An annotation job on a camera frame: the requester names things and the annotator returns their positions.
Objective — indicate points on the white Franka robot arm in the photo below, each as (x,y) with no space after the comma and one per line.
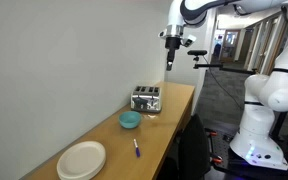
(278,90)

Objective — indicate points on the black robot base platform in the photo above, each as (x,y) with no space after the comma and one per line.
(222,170)

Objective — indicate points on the silver four-slot toaster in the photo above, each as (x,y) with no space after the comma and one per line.
(146,98)

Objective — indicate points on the white marker with purple cap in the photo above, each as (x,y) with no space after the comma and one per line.
(136,148)

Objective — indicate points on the wooden framed door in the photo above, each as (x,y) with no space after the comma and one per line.
(230,45)

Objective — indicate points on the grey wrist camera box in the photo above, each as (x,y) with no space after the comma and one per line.
(189,40)

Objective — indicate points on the black chair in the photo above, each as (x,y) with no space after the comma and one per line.
(194,148)

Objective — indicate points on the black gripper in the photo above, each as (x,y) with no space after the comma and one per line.
(173,43)

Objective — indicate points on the teal bowl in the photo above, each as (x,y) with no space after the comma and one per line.
(129,120)

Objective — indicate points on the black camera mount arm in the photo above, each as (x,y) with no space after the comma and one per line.
(214,66)

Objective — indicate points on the black stereo camera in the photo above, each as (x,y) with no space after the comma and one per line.
(197,52)

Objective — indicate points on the white round plate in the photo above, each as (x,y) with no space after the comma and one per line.
(81,161)

